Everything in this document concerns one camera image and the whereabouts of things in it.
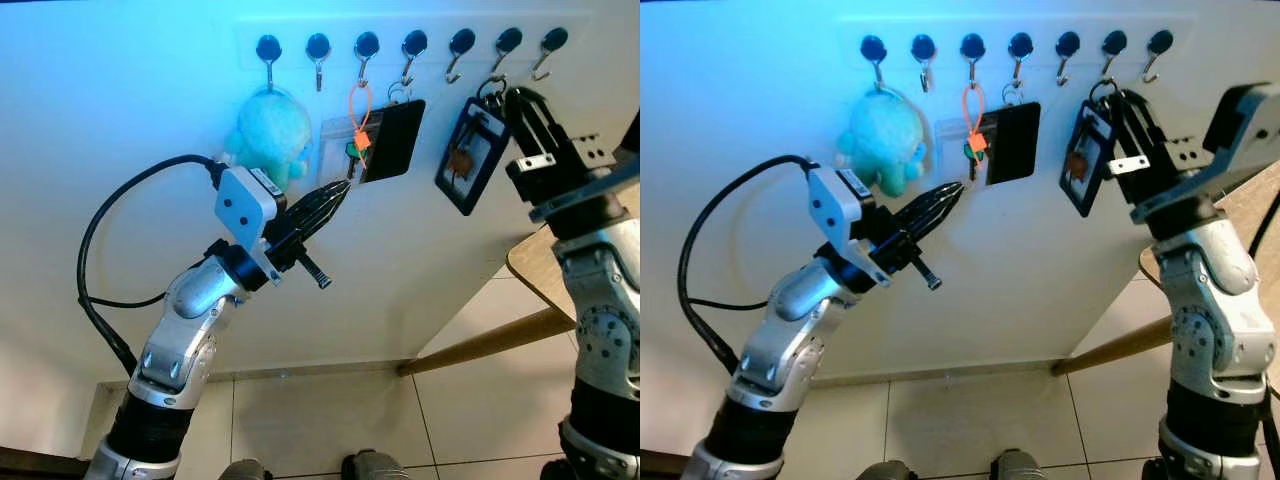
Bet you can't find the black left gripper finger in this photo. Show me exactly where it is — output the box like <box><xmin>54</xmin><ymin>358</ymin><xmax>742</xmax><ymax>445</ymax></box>
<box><xmin>290</xmin><ymin>186</ymin><xmax>352</xmax><ymax>246</ymax></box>
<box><xmin>895</xmin><ymin>182</ymin><xmax>964</xmax><ymax>231</ymax></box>
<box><xmin>902</xmin><ymin>188</ymin><xmax>964</xmax><ymax>248</ymax></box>
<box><xmin>283</xmin><ymin>180</ymin><xmax>352</xmax><ymax>229</ymax></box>

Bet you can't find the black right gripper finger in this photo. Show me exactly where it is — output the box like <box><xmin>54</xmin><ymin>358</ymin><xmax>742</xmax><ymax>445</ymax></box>
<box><xmin>505</xmin><ymin>88</ymin><xmax>549</xmax><ymax>166</ymax></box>
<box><xmin>1122</xmin><ymin>90</ymin><xmax>1166</xmax><ymax>156</ymax></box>
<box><xmin>1105</xmin><ymin>90</ymin><xmax>1149</xmax><ymax>171</ymax></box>
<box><xmin>520</xmin><ymin>88</ymin><xmax>566</xmax><ymax>153</ymax></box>

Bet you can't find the key bunch with card holder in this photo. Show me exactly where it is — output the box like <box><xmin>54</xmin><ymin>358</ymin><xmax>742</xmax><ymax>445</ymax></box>
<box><xmin>1058</xmin><ymin>80</ymin><xmax>1123</xmax><ymax>219</ymax></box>
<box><xmin>434</xmin><ymin>78</ymin><xmax>509</xmax><ymax>217</ymax></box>

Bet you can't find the clear card holder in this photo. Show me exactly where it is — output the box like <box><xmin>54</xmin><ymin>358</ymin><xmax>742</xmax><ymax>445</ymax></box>
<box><xmin>935</xmin><ymin>115</ymin><xmax>976</xmax><ymax>181</ymax></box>
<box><xmin>318</xmin><ymin>115</ymin><xmax>366</xmax><ymax>186</ymax></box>

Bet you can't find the key with orange loop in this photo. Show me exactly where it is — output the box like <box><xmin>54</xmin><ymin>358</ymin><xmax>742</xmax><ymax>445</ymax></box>
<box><xmin>345</xmin><ymin>83</ymin><xmax>374</xmax><ymax>186</ymax></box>
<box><xmin>960</xmin><ymin>83</ymin><xmax>989</xmax><ymax>183</ymax></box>

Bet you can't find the teal plush toy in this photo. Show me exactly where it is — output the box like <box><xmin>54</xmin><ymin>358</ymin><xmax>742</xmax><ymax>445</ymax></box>
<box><xmin>222</xmin><ymin>88</ymin><xmax>313</xmax><ymax>193</ymax></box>
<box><xmin>836</xmin><ymin>85</ymin><xmax>926</xmax><ymax>196</ymax></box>

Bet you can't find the robot right leg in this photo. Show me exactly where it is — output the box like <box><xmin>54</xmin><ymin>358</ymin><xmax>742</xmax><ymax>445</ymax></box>
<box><xmin>342</xmin><ymin>450</ymin><xmax>411</xmax><ymax>480</ymax></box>
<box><xmin>990</xmin><ymin>450</ymin><xmax>1056</xmax><ymax>480</ymax></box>

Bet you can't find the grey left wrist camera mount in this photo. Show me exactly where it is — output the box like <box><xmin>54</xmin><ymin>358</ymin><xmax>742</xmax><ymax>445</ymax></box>
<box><xmin>808</xmin><ymin>165</ymin><xmax>881</xmax><ymax>263</ymax></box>
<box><xmin>214</xmin><ymin>165</ymin><xmax>289</xmax><ymax>251</ymax></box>

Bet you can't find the black knob wall hook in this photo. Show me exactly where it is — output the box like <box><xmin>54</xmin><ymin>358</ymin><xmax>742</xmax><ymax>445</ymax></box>
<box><xmin>911</xmin><ymin>35</ymin><xmax>937</xmax><ymax>93</ymax></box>
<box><xmin>401</xmin><ymin>29</ymin><xmax>429</xmax><ymax>89</ymax></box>
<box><xmin>355</xmin><ymin>31</ymin><xmax>381</xmax><ymax>89</ymax></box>
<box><xmin>1100</xmin><ymin>30</ymin><xmax>1128</xmax><ymax>81</ymax></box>
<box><xmin>862</xmin><ymin>35</ymin><xmax>888</xmax><ymax>91</ymax></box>
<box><xmin>445</xmin><ymin>28</ymin><xmax>476</xmax><ymax>85</ymax></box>
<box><xmin>960</xmin><ymin>33</ymin><xmax>986</xmax><ymax>86</ymax></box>
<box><xmin>1008</xmin><ymin>32</ymin><xmax>1034</xmax><ymax>86</ymax></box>
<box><xmin>1055</xmin><ymin>31</ymin><xmax>1081</xmax><ymax>87</ymax></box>
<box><xmin>256</xmin><ymin>34</ymin><xmax>282</xmax><ymax>93</ymax></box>
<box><xmin>1142</xmin><ymin>29</ymin><xmax>1175</xmax><ymax>84</ymax></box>
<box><xmin>490</xmin><ymin>27</ymin><xmax>523</xmax><ymax>81</ymax></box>
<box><xmin>530</xmin><ymin>26</ymin><xmax>569</xmax><ymax>82</ymax></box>
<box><xmin>306</xmin><ymin>33</ymin><xmax>332</xmax><ymax>93</ymax></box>

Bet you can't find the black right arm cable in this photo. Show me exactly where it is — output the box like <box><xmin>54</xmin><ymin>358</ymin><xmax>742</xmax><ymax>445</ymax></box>
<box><xmin>1248</xmin><ymin>185</ymin><xmax>1280</xmax><ymax>263</ymax></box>

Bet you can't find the white hook rail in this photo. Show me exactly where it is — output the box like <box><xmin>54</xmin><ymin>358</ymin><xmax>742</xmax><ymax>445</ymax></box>
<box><xmin>235</xmin><ymin>18</ymin><xmax>591</xmax><ymax>73</ymax></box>
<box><xmin>838</xmin><ymin>15</ymin><xmax>1196</xmax><ymax>73</ymax></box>

